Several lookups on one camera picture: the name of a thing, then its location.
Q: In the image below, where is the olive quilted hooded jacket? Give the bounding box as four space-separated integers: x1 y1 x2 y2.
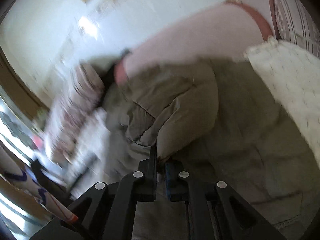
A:
103 59 319 239

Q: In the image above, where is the striped floral pillow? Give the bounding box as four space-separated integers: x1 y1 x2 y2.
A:
274 0 319 57
44 63 104 165

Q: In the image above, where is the stained glass window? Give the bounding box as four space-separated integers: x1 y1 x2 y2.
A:
1 88 50 166

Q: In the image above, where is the white floral bed quilt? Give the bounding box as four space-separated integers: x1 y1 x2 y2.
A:
244 37 319 161

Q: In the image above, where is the pink padded headboard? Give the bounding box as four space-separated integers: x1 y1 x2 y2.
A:
124 0 277 78

